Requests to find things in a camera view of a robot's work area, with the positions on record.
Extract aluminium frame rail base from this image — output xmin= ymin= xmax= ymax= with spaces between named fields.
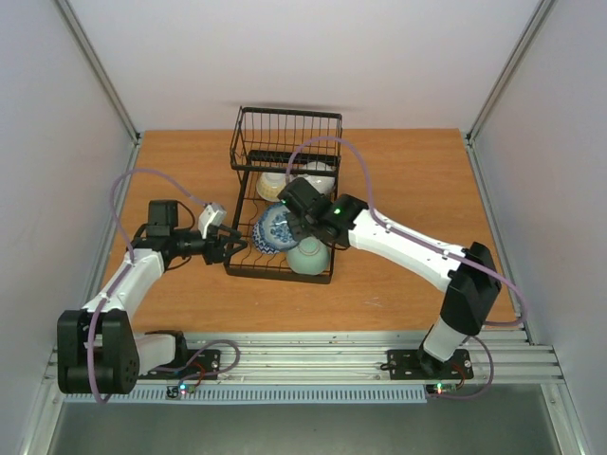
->
xmin=185 ymin=328 xmax=564 ymax=385

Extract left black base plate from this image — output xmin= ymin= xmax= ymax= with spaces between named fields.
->
xmin=139 ymin=349 xmax=221 ymax=380

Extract left small circuit board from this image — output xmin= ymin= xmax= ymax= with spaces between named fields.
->
xmin=165 ymin=384 xmax=197 ymax=399

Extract blue floral patterned bowl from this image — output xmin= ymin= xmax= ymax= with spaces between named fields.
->
xmin=252 ymin=203 xmax=298 ymax=254

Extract light blue slotted cable duct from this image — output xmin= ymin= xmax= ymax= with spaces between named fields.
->
xmin=63 ymin=384 xmax=428 ymax=406

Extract light green celadon bowl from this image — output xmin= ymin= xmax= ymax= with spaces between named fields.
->
xmin=286 ymin=236 xmax=330 ymax=276

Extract small circuit board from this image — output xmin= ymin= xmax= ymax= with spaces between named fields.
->
xmin=165 ymin=384 xmax=197 ymax=399
xmin=426 ymin=382 xmax=459 ymax=395

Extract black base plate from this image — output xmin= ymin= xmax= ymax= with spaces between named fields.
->
xmin=379 ymin=349 xmax=474 ymax=381
xmin=139 ymin=349 xmax=221 ymax=380

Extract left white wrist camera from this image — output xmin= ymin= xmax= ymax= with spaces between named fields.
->
xmin=197 ymin=202 xmax=227 ymax=239

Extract right aluminium corner post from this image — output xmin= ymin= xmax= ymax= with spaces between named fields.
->
xmin=465 ymin=0 xmax=559 ymax=146

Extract right small circuit board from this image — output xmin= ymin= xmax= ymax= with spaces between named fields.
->
xmin=426 ymin=382 xmax=459 ymax=395

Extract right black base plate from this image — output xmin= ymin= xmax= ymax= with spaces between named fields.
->
xmin=379 ymin=349 xmax=474 ymax=381

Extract left aluminium corner post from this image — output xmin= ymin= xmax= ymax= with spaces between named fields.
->
xmin=52 ymin=0 xmax=141 ymax=144

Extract blue yellow patterned bowl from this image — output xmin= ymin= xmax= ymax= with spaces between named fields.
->
xmin=256 ymin=172 xmax=285 ymax=203

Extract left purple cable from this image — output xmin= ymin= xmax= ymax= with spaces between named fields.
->
xmin=87 ymin=168 xmax=241 ymax=404

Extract white bowl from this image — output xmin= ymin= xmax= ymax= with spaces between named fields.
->
xmin=303 ymin=161 xmax=336 ymax=195

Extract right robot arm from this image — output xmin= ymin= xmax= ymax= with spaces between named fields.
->
xmin=279 ymin=177 xmax=502 ymax=378

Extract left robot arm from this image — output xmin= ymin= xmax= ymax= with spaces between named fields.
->
xmin=57 ymin=200 xmax=247 ymax=402

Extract black wire dish rack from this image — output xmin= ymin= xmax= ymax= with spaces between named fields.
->
xmin=224 ymin=106 xmax=342 ymax=284

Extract aluminium corner post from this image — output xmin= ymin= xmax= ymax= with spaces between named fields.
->
xmin=52 ymin=0 xmax=141 ymax=144
xmin=465 ymin=0 xmax=559 ymax=146

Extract red geometric patterned bowl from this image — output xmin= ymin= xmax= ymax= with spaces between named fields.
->
xmin=252 ymin=224 xmax=298 ymax=254

